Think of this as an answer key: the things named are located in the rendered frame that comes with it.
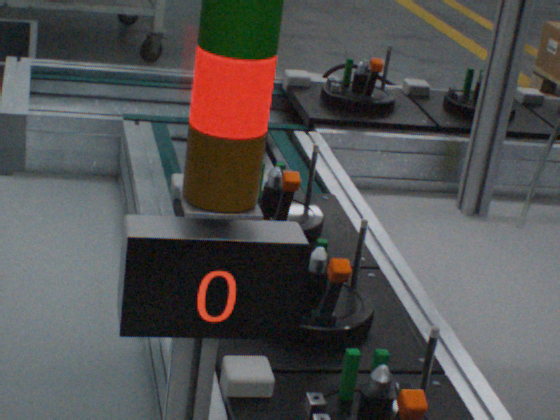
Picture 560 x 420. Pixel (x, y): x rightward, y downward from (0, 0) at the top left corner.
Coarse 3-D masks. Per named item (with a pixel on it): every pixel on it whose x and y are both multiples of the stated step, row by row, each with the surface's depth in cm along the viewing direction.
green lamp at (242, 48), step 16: (208, 0) 64; (224, 0) 63; (240, 0) 63; (256, 0) 63; (272, 0) 63; (208, 16) 64; (224, 16) 63; (240, 16) 63; (256, 16) 63; (272, 16) 64; (208, 32) 64; (224, 32) 64; (240, 32) 63; (256, 32) 64; (272, 32) 64; (208, 48) 65; (224, 48) 64; (240, 48) 64; (256, 48) 64; (272, 48) 65
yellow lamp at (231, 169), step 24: (192, 144) 67; (216, 144) 66; (240, 144) 66; (264, 144) 68; (192, 168) 68; (216, 168) 67; (240, 168) 67; (192, 192) 68; (216, 192) 67; (240, 192) 68
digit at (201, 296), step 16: (192, 256) 69; (208, 256) 69; (224, 256) 69; (240, 256) 69; (256, 256) 69; (192, 272) 69; (208, 272) 69; (224, 272) 69; (240, 272) 70; (192, 288) 69; (208, 288) 70; (224, 288) 70; (240, 288) 70; (192, 304) 70; (208, 304) 70; (224, 304) 70; (240, 304) 71; (192, 320) 70; (208, 320) 71; (224, 320) 71; (240, 320) 71
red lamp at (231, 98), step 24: (216, 72) 65; (240, 72) 64; (264, 72) 65; (192, 96) 67; (216, 96) 65; (240, 96) 65; (264, 96) 66; (192, 120) 67; (216, 120) 66; (240, 120) 66; (264, 120) 67
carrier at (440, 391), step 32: (352, 352) 99; (384, 352) 99; (224, 384) 103; (256, 384) 102; (288, 384) 105; (320, 384) 106; (352, 384) 99; (384, 384) 94; (416, 384) 108; (448, 384) 109; (256, 416) 99; (288, 416) 100; (320, 416) 94; (352, 416) 98; (384, 416) 95; (448, 416) 104
